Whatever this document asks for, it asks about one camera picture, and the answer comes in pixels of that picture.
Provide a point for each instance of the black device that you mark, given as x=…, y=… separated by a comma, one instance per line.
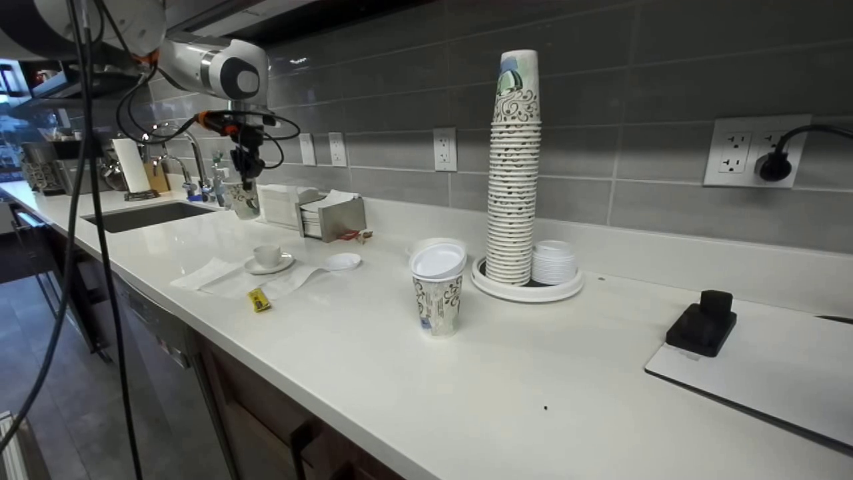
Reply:
x=701, y=323

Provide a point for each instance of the white flat board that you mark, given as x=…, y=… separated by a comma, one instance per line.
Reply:
x=781, y=381

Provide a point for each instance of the orange black wrist camera mount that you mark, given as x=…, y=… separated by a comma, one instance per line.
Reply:
x=217, y=120

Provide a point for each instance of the white single wall outlet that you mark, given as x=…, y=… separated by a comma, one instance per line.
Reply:
x=447, y=149

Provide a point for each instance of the white wall switch plate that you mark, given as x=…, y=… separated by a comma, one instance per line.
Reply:
x=308, y=149

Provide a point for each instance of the small white cup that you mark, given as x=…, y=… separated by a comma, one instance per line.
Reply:
x=268, y=255

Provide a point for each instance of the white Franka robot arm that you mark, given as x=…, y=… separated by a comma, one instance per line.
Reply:
x=217, y=71

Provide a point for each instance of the white round cup dispenser tray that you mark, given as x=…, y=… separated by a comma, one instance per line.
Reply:
x=497, y=289

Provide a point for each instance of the white bowl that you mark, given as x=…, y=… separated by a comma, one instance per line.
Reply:
x=555, y=261

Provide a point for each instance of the black sink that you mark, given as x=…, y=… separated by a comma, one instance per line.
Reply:
x=147, y=217

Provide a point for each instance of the white card stand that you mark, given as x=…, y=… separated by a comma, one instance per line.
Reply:
x=132, y=167

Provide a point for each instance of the metal napkin holder with napkins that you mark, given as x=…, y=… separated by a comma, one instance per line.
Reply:
x=333, y=217

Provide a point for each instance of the clear acrylic box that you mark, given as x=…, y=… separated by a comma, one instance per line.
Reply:
x=283, y=204

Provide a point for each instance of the small pale container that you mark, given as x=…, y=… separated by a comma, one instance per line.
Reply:
x=241, y=200

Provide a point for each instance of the white double outlet plate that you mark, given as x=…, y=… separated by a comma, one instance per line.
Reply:
x=734, y=149

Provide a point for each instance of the tall stack of paper cups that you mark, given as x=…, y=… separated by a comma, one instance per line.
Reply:
x=513, y=176

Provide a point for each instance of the white plastic cup lid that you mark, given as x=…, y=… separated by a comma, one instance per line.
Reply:
x=341, y=261

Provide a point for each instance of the yellow sachet packet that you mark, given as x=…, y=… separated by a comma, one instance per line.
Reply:
x=260, y=300

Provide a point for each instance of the patterned white paper cup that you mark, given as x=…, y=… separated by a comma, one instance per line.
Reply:
x=437, y=296

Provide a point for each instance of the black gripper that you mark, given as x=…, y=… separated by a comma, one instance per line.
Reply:
x=245, y=148

